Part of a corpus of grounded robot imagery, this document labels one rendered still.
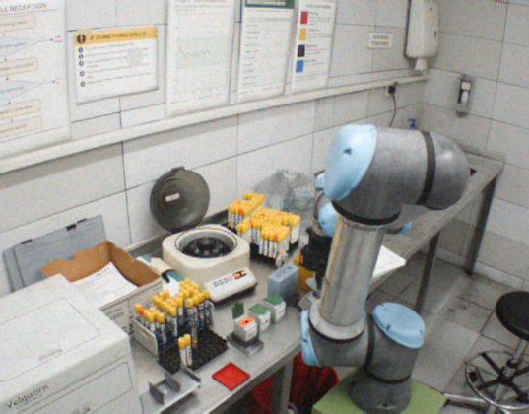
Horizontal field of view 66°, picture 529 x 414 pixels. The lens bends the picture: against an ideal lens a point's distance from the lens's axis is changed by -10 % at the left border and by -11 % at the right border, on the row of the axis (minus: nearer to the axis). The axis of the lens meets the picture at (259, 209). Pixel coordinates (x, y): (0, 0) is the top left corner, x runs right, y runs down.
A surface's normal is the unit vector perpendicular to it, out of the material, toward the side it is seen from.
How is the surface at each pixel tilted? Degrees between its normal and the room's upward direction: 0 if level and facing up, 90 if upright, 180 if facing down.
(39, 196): 90
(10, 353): 0
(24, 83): 93
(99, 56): 89
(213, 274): 90
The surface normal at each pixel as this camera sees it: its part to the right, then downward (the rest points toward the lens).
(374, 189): -0.08, 0.63
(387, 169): -0.01, 0.19
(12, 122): 0.73, 0.35
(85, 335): 0.04, -0.90
